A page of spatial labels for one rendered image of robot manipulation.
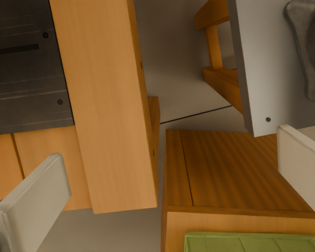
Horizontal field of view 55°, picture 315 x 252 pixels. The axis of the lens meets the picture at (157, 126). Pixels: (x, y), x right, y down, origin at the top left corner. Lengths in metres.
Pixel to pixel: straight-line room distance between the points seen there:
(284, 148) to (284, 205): 0.74
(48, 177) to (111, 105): 0.43
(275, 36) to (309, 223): 0.50
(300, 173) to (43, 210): 0.13
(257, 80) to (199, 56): 0.92
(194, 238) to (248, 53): 0.46
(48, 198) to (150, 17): 1.35
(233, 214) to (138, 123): 0.37
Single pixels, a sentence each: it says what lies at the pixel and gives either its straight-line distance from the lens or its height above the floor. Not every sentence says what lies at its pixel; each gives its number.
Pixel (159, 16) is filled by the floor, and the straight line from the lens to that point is 1.48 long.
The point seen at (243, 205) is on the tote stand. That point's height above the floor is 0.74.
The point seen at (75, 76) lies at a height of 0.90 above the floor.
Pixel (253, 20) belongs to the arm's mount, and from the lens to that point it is 0.58.
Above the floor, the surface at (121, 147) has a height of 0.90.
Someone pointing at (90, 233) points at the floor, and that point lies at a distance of 1.83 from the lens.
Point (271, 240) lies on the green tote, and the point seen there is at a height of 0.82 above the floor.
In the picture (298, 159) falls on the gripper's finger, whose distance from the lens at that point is 0.17.
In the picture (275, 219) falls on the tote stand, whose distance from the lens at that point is 0.85.
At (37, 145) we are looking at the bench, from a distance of 0.68.
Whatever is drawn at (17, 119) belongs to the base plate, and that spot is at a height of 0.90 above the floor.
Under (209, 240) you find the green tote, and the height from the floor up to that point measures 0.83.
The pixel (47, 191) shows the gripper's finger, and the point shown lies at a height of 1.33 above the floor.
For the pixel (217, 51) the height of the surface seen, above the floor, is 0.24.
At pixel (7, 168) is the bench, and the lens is 0.73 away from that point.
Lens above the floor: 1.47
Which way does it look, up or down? 75 degrees down
